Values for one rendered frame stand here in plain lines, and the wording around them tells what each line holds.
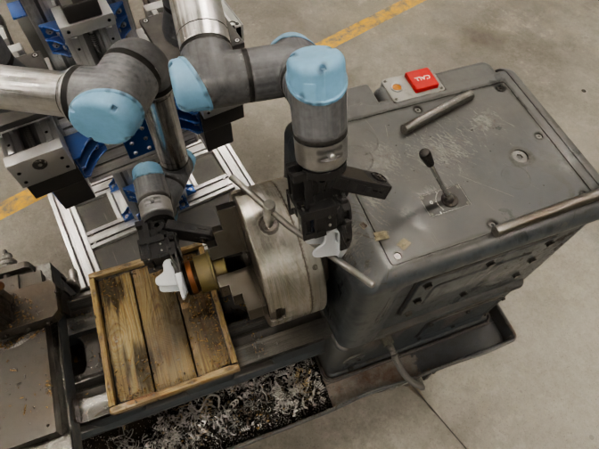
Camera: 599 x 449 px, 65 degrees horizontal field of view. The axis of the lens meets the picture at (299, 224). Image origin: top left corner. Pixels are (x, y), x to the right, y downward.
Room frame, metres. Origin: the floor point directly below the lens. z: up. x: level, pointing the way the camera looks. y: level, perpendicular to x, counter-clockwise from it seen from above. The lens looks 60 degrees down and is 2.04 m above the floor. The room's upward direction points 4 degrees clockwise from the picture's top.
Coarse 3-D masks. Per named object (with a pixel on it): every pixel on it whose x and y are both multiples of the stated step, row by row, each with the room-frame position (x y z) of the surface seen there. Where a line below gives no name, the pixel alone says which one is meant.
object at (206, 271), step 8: (200, 256) 0.44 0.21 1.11; (208, 256) 0.43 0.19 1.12; (184, 264) 0.42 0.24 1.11; (192, 264) 0.42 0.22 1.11; (200, 264) 0.42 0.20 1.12; (208, 264) 0.42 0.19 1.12; (216, 264) 0.42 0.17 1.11; (224, 264) 0.42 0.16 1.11; (184, 272) 0.40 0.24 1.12; (192, 272) 0.40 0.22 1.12; (200, 272) 0.40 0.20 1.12; (208, 272) 0.40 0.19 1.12; (216, 272) 0.41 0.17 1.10; (224, 272) 0.41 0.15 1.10; (192, 280) 0.38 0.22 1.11; (200, 280) 0.38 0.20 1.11; (208, 280) 0.39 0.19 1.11; (216, 280) 0.39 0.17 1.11; (192, 288) 0.37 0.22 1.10; (200, 288) 0.38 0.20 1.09; (208, 288) 0.38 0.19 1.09; (216, 288) 0.38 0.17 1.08
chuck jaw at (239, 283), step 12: (228, 276) 0.40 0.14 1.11; (240, 276) 0.40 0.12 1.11; (252, 276) 0.40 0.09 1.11; (228, 288) 0.38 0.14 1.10; (240, 288) 0.37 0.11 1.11; (252, 288) 0.37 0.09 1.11; (240, 300) 0.35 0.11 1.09; (252, 300) 0.34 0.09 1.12; (264, 300) 0.34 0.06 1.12; (252, 312) 0.32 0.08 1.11; (264, 312) 0.33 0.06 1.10; (276, 312) 0.33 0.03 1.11
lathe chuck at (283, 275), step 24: (264, 192) 0.54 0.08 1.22; (240, 216) 0.49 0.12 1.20; (288, 216) 0.48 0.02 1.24; (264, 240) 0.43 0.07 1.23; (288, 240) 0.43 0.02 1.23; (264, 264) 0.38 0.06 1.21; (288, 264) 0.39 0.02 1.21; (264, 288) 0.35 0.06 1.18; (288, 288) 0.35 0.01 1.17; (288, 312) 0.33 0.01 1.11
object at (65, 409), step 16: (48, 272) 0.45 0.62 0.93; (64, 304) 0.39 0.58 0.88; (64, 320) 0.35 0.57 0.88; (64, 336) 0.31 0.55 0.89; (64, 352) 0.26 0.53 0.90; (64, 368) 0.23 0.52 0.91; (64, 384) 0.19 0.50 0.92; (64, 400) 0.15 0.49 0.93; (64, 416) 0.12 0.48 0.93; (64, 432) 0.09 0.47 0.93; (80, 432) 0.10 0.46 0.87; (32, 448) 0.06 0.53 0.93; (48, 448) 0.06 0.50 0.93; (64, 448) 0.06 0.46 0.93; (80, 448) 0.07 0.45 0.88
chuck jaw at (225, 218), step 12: (240, 192) 0.56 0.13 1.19; (228, 204) 0.53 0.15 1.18; (228, 216) 0.50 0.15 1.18; (216, 228) 0.49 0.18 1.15; (228, 228) 0.48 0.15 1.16; (240, 228) 0.49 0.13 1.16; (216, 240) 0.46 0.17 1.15; (228, 240) 0.47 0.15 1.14; (240, 240) 0.47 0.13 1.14; (216, 252) 0.44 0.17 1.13; (228, 252) 0.45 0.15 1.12
